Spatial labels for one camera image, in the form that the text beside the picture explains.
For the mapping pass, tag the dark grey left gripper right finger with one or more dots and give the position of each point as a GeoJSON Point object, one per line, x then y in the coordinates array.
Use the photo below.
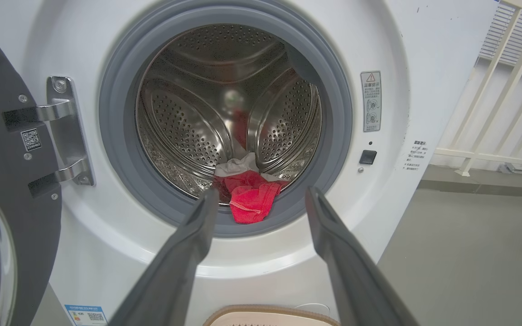
{"type": "Point", "coordinates": [351, 276]}

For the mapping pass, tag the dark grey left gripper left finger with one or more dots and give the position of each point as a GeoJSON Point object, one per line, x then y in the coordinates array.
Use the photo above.
{"type": "Point", "coordinates": [175, 271]}

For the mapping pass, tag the red garment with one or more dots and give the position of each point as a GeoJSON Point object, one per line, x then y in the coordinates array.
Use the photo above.
{"type": "Point", "coordinates": [252, 201]}

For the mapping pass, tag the white garment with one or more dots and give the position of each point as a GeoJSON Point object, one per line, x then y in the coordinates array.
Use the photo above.
{"type": "Point", "coordinates": [238, 165]}

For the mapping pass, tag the cream perforated laundry basket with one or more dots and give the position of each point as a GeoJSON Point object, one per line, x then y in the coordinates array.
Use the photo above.
{"type": "Point", "coordinates": [270, 318]}

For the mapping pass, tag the grey rubber door gasket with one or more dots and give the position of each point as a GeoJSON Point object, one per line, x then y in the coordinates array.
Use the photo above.
{"type": "Point", "coordinates": [120, 136]}

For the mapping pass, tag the metal door hinge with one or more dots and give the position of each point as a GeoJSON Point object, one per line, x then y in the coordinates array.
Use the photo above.
{"type": "Point", "coordinates": [68, 136]}

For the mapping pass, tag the white front-load washing machine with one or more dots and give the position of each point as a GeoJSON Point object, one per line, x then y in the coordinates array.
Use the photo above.
{"type": "Point", "coordinates": [392, 45]}

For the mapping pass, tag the round white filter cover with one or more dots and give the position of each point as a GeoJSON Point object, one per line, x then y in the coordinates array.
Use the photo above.
{"type": "Point", "coordinates": [317, 308]}

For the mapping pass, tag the blue energy label sticker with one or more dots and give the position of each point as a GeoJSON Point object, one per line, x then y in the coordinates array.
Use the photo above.
{"type": "Point", "coordinates": [86, 315]}

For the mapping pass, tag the stainless steel perforated drum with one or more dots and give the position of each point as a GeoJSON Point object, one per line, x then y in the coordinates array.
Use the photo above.
{"type": "Point", "coordinates": [184, 127]}

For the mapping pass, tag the grey warning sticker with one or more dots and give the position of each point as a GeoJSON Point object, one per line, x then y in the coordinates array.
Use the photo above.
{"type": "Point", "coordinates": [371, 102]}

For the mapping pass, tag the white metal railing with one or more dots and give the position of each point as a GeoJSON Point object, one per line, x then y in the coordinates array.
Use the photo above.
{"type": "Point", "coordinates": [485, 156]}

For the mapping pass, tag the QR code sticker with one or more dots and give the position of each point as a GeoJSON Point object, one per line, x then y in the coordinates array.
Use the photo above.
{"type": "Point", "coordinates": [31, 140]}

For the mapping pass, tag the white louvre blind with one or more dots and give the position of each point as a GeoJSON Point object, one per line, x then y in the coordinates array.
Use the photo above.
{"type": "Point", "coordinates": [501, 27]}

